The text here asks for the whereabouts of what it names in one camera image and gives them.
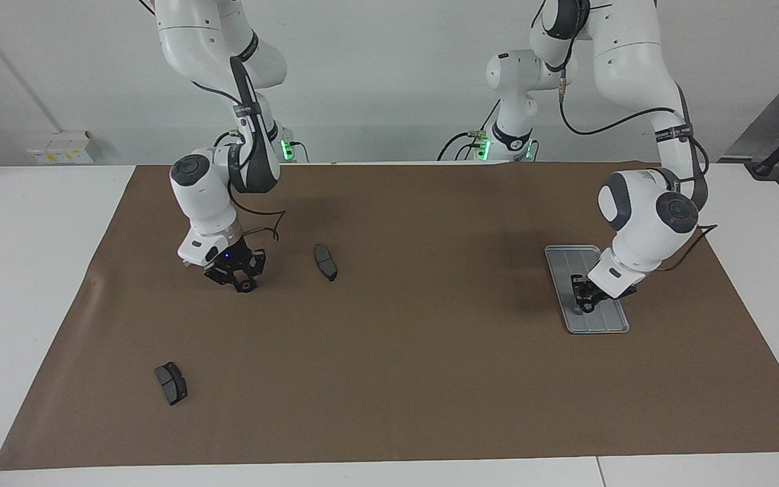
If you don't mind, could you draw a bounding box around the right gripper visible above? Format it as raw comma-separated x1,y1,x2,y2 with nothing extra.
204,235,268,294

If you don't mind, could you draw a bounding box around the dark grey brake pad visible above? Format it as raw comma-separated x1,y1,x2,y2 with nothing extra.
154,362,189,407
314,243,339,282

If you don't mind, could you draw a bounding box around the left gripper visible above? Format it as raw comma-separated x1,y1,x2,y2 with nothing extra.
570,273,638,314

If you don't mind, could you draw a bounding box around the grey metal tray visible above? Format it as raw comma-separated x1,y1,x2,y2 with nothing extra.
544,245,631,335

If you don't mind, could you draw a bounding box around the black cable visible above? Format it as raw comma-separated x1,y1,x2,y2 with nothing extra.
558,64,682,136
227,177,287,243
437,100,501,162
656,224,719,273

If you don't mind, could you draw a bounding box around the white wall box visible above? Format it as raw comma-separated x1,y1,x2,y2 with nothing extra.
27,131,101,165

